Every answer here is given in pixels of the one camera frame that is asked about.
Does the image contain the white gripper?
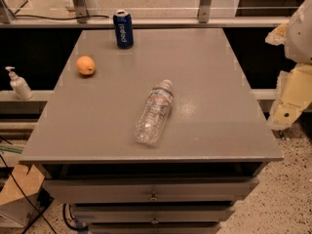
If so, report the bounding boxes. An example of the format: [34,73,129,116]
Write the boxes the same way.
[265,22,312,130]

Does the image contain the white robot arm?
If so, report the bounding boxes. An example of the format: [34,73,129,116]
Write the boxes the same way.
[265,0,312,131]

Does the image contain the blue pepsi can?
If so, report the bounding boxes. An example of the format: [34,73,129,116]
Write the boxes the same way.
[113,10,134,49]

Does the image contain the grey drawer cabinet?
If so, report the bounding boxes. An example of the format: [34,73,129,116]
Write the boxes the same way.
[21,28,282,234]

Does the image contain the top grey drawer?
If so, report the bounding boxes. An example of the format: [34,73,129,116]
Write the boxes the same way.
[44,177,259,204]

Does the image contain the grey drawer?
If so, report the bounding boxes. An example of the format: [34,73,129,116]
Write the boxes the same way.
[72,205,234,224]
[44,177,259,204]
[89,223,221,234]

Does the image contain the clear plastic water bottle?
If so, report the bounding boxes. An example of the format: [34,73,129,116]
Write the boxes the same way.
[135,79,174,144]

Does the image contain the middle grey drawer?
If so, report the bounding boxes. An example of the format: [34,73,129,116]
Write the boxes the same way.
[72,205,234,224]

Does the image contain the orange fruit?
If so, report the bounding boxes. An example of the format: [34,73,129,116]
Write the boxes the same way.
[76,56,96,76]

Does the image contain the bottom grey drawer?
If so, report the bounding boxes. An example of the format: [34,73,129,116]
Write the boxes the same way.
[89,223,221,234]

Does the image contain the white pump dispenser bottle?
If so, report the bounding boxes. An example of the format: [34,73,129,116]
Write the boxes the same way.
[6,66,33,100]

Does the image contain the cardboard box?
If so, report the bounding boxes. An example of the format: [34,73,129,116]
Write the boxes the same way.
[0,165,45,228]

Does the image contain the left metal bracket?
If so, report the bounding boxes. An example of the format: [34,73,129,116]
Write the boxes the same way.
[72,0,89,23]

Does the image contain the black cable on shelf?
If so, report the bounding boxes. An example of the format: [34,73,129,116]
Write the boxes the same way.
[13,14,110,21]

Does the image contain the grey metal shelf rail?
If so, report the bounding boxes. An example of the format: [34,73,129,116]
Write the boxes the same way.
[0,17,289,28]

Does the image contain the black floor cable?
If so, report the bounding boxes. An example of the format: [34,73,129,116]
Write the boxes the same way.
[0,153,59,234]

